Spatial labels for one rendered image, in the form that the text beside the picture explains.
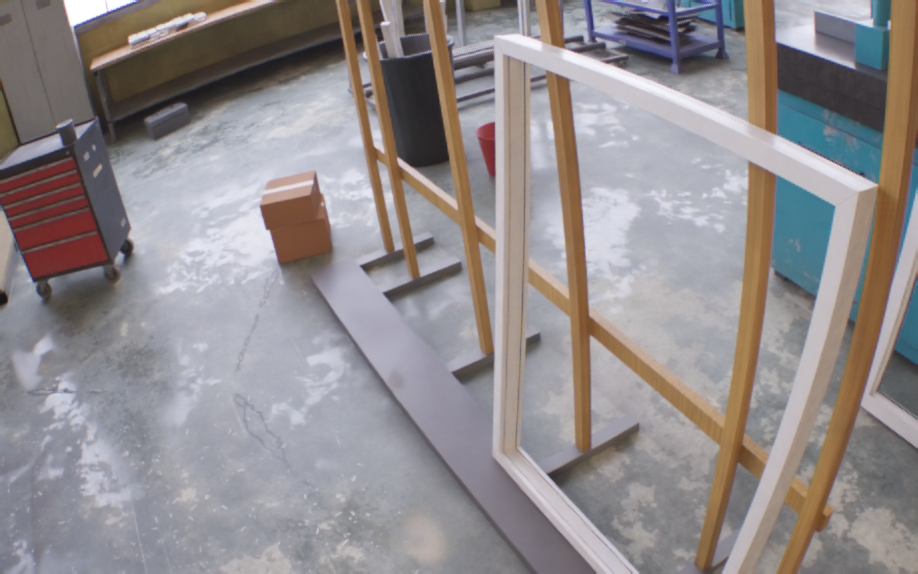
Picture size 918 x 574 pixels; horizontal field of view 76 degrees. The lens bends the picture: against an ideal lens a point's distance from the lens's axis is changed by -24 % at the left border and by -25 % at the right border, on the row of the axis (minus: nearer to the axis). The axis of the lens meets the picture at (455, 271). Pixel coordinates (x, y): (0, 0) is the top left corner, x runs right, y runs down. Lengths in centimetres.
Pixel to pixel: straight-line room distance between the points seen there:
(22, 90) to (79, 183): 382
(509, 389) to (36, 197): 313
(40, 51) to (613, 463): 688
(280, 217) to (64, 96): 454
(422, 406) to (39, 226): 278
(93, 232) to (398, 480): 255
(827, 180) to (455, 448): 187
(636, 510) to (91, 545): 208
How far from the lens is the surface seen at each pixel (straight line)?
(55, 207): 451
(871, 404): 290
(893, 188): 119
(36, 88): 801
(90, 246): 453
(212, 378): 344
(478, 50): 652
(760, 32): 129
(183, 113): 725
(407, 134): 471
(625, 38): 676
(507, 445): 256
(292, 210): 395
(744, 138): 129
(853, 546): 249
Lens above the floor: 197
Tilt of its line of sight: 32 degrees down
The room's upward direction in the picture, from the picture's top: 10 degrees counter-clockwise
